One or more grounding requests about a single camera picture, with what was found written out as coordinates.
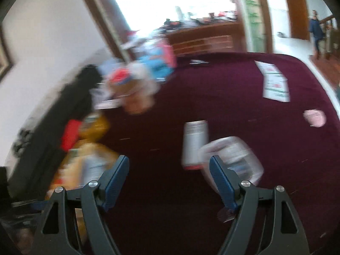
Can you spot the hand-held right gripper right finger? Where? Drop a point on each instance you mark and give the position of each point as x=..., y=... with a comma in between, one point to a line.
x=221, y=184

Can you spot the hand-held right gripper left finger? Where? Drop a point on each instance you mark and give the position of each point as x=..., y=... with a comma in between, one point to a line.
x=117, y=182

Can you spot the clear zip pouch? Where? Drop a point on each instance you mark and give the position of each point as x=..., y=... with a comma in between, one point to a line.
x=239, y=156

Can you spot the grey box with red ends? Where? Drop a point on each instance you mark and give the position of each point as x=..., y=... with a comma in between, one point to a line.
x=195, y=146

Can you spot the yellow packet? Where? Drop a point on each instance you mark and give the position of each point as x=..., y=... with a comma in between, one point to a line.
x=94, y=126

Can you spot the red object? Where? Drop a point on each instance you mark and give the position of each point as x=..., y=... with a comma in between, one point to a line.
x=70, y=134

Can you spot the maroon tablecloth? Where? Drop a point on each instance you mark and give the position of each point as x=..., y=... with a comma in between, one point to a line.
x=239, y=111

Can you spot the black furniture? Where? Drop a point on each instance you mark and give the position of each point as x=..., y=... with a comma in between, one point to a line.
x=50, y=127

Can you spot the white leaflets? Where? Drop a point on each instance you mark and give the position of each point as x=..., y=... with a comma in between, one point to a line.
x=275, y=83

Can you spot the pink fluffy ball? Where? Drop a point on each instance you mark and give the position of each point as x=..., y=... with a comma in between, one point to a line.
x=315, y=118

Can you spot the blue and pink box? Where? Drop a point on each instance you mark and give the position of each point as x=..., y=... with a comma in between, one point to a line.
x=159, y=61

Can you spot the wooden sideboard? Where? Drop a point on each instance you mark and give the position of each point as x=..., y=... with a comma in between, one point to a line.
x=204, y=39

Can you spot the bamboo print panel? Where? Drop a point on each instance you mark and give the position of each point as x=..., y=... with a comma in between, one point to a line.
x=252, y=16

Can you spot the wooden staircase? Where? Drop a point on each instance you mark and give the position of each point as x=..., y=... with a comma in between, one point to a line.
x=329, y=45

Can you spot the wooden door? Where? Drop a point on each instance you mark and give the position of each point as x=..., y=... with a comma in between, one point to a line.
x=296, y=10

